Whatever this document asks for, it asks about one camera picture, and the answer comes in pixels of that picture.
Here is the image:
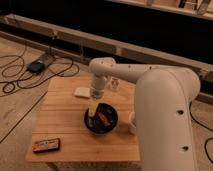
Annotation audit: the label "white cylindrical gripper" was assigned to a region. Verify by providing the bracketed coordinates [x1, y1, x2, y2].
[88, 75, 106, 117]

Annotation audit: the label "black ceramic bowl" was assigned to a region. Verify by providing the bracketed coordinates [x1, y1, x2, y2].
[84, 103, 118, 134]

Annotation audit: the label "long wooden beam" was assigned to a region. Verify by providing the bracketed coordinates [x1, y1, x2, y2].
[0, 14, 213, 82]

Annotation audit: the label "black cable right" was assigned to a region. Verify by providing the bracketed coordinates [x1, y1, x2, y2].
[188, 99, 213, 164]

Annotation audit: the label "white mug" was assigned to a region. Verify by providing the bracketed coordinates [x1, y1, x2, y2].
[129, 112, 137, 135]

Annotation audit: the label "orange object in bowl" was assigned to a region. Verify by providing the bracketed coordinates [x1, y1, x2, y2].
[98, 112, 110, 126]

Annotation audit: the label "wooden table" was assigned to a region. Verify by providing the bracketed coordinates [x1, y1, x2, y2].
[26, 76, 140, 163]

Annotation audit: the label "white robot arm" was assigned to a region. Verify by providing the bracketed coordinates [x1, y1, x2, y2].
[89, 57, 200, 171]

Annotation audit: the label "small clear glass jar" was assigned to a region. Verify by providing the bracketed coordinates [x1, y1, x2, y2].
[110, 77, 119, 91]

